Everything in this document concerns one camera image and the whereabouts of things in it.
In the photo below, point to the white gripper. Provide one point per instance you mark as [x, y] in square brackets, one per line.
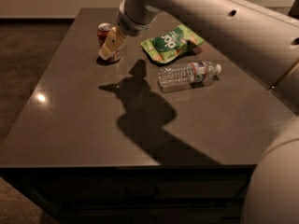
[130, 26]

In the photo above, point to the red coke can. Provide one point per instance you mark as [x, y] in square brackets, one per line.
[103, 30]

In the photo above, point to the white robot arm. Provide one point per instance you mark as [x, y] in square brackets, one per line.
[262, 43]

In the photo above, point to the green chip bag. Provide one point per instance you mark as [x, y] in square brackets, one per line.
[166, 48]

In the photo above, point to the clear plastic water bottle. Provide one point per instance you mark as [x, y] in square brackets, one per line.
[187, 73]

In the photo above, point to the dark cabinet drawer with handle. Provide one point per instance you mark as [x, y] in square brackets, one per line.
[130, 187]

